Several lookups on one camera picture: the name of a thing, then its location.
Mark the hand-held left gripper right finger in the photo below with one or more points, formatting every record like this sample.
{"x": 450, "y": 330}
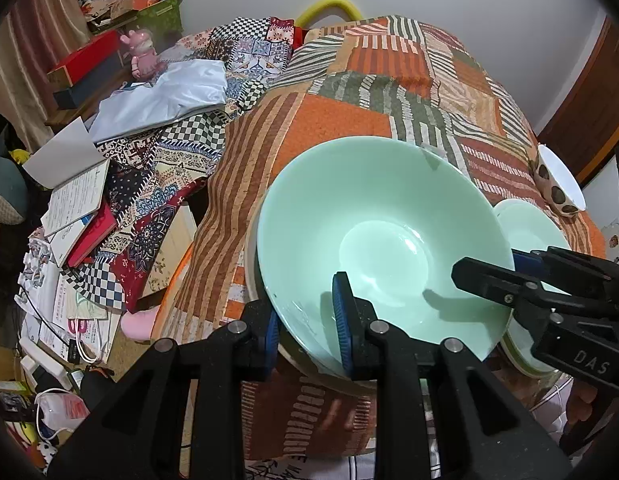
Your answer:
{"x": 342, "y": 330}

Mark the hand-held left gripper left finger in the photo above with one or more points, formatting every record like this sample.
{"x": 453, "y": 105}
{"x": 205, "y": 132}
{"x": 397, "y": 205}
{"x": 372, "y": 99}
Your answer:
{"x": 272, "y": 332}

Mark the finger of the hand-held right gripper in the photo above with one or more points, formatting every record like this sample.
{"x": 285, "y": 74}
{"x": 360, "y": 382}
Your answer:
{"x": 489, "y": 277}
{"x": 574, "y": 270}

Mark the large green bowl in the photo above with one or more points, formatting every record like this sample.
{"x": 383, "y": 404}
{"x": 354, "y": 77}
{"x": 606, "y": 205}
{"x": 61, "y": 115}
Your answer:
{"x": 379, "y": 200}

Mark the person's right hand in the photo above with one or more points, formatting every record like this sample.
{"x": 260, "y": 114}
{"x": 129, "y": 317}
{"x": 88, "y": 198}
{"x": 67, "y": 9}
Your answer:
{"x": 582, "y": 402}

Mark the white brown spotted bowl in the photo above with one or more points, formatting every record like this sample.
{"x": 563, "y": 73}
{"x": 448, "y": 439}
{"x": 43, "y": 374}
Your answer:
{"x": 559, "y": 195}

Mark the light wooden board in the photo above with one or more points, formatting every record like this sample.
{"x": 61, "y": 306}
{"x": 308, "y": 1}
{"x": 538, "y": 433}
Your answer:
{"x": 174, "y": 240}

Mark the checkered patchwork cloth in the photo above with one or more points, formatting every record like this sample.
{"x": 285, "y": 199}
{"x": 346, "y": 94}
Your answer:
{"x": 189, "y": 160}

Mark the red book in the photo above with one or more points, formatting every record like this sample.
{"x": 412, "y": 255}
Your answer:
{"x": 96, "y": 232}

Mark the pile of white papers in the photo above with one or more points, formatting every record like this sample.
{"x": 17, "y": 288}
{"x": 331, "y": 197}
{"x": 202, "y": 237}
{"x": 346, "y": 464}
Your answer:
{"x": 64, "y": 305}

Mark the orange striped patchwork blanket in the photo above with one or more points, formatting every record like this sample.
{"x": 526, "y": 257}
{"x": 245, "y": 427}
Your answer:
{"x": 349, "y": 120}

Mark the white plastic bag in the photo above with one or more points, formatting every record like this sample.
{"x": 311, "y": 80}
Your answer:
{"x": 64, "y": 410}

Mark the white power strip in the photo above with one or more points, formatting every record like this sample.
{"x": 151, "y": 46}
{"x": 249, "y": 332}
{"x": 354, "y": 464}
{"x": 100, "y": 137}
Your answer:
{"x": 41, "y": 360}

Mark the white folded cloth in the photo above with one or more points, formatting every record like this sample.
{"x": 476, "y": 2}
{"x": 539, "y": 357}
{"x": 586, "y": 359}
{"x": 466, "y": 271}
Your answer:
{"x": 164, "y": 100}

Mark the open white notebook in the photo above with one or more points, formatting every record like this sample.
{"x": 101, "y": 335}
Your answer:
{"x": 64, "y": 155}

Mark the pink pig toy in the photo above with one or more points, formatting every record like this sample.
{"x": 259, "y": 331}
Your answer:
{"x": 144, "y": 55}

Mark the dark grey box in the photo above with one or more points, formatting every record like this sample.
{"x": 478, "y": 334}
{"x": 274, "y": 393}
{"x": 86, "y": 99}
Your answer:
{"x": 89, "y": 87}

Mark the yellow hoop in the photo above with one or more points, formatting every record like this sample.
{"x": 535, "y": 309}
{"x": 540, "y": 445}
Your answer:
{"x": 329, "y": 0}

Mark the red box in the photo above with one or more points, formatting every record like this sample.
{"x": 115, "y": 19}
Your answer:
{"x": 84, "y": 57}

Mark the green box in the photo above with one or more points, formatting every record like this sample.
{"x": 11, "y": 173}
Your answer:
{"x": 162, "y": 15}

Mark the striped curtain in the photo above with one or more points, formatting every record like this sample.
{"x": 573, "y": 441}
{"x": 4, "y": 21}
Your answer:
{"x": 24, "y": 50}

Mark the brown wooden door frame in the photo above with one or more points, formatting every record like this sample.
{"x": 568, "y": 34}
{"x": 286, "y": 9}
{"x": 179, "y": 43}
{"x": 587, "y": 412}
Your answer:
{"x": 589, "y": 110}

